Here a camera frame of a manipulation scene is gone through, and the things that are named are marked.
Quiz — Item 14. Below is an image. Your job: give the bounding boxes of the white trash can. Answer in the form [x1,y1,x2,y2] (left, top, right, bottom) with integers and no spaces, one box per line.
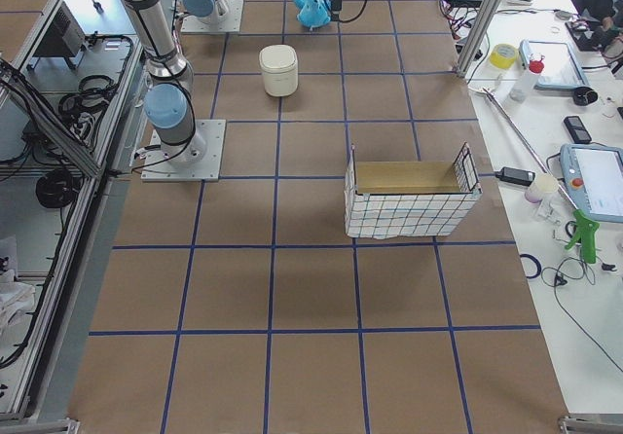
[259,44,298,97]

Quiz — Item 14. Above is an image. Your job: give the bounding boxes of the blue teddy bear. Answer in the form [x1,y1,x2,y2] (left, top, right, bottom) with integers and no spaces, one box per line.
[293,0,331,30]

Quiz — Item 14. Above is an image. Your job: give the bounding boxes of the yellow tape roll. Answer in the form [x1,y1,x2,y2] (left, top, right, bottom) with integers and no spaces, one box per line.
[489,43,518,70]

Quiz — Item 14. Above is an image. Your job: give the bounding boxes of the red cap bottle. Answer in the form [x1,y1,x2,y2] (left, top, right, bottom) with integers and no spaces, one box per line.
[509,54,544,103]

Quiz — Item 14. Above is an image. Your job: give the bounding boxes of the long metal rod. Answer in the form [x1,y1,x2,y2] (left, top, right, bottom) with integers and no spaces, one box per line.
[481,89,579,211]

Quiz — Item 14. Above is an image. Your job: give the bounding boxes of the upper teach pendant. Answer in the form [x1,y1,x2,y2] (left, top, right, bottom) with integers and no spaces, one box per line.
[519,40,589,90]

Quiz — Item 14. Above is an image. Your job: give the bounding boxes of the teach pendant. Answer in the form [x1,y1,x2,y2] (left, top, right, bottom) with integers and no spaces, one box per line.
[560,144,622,223]
[519,40,589,90]

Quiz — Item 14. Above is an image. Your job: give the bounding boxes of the black power adapter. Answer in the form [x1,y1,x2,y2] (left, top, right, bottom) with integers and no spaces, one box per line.
[495,166,535,187]

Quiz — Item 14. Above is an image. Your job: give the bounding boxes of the grey control box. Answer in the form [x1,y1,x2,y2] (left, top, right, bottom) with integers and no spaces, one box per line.
[29,2,86,70]

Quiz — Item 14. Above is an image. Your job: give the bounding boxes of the white plastic cup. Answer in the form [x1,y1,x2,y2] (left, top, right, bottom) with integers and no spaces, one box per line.
[524,172,559,203]

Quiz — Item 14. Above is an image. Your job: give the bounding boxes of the lower teach pendant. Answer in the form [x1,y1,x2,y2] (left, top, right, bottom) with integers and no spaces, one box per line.
[560,144,622,223]

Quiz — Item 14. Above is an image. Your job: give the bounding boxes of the green plastic gun tool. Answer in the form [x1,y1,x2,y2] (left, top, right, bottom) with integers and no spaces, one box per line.
[565,209,600,264]

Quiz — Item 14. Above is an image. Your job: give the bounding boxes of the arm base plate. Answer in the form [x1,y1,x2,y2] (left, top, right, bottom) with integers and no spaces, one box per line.
[140,120,226,182]
[181,0,244,35]

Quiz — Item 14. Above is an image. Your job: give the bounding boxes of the aluminium frame post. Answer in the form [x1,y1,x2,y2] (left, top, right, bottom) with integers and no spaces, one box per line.
[456,0,501,77]

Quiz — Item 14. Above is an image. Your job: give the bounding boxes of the wire grid box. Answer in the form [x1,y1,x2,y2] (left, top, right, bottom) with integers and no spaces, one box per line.
[345,144,483,239]

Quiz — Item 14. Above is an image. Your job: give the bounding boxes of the black cable coil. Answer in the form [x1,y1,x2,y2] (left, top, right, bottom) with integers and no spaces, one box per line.
[35,168,77,210]

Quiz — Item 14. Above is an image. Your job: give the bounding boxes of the blue tape ring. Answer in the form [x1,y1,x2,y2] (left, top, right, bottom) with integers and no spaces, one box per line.
[518,253,542,280]

